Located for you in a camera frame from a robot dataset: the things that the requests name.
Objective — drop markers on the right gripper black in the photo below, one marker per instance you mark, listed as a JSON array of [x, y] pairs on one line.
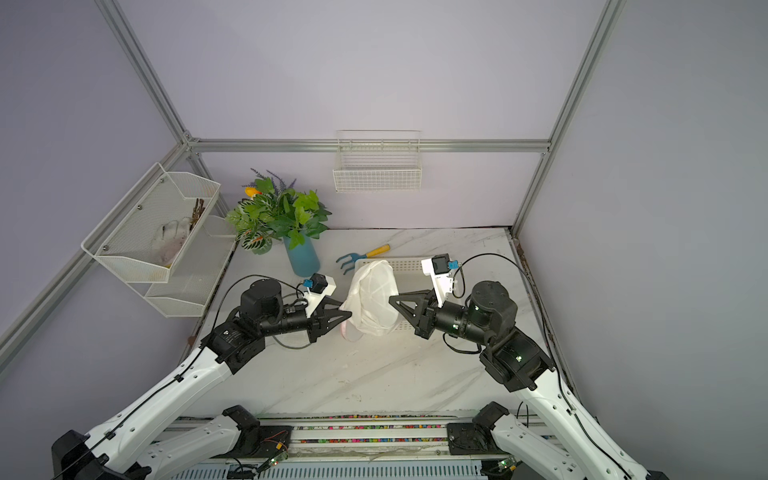
[[426, 321]]

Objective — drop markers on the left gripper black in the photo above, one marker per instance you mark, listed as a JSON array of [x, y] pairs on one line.
[[320, 317]]

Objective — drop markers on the pink trimmed laundry bag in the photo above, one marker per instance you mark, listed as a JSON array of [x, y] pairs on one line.
[[368, 302]]

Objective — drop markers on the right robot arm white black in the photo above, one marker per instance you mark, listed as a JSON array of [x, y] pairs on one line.
[[518, 363]]

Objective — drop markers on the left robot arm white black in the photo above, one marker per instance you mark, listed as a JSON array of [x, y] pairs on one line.
[[125, 446]]

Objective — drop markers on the white plastic basket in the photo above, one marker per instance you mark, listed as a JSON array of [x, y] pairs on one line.
[[408, 274]]

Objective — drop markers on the teal vase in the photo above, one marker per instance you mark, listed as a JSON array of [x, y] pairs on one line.
[[302, 257]]

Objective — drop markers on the blue yellow garden fork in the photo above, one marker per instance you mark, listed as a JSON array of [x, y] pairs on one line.
[[347, 263]]

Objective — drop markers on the artificial green plant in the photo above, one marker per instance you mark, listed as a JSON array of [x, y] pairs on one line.
[[273, 210]]

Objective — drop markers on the clear glove in shelf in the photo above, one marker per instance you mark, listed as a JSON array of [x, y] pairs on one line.
[[168, 241]]

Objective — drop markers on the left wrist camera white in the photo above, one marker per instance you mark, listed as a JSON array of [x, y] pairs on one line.
[[317, 287]]

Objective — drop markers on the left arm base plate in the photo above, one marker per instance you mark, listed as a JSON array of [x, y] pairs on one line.
[[263, 442]]

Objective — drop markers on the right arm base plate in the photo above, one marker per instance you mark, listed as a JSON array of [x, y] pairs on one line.
[[469, 439]]

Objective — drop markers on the white wire wall basket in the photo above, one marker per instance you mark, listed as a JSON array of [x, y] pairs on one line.
[[369, 171]]

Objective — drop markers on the white mesh wall shelf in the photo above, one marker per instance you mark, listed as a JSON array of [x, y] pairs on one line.
[[121, 241]]

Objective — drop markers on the aluminium frame rail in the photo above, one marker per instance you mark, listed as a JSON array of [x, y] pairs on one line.
[[333, 145]]

